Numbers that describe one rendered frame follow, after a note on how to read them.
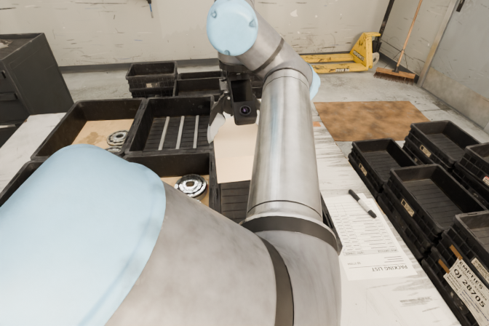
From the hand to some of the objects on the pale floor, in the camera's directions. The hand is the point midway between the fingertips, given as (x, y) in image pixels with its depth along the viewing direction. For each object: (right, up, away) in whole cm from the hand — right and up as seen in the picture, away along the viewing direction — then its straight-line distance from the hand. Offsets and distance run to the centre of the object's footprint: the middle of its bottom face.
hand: (238, 142), depth 67 cm
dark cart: (-173, -5, +174) cm, 246 cm away
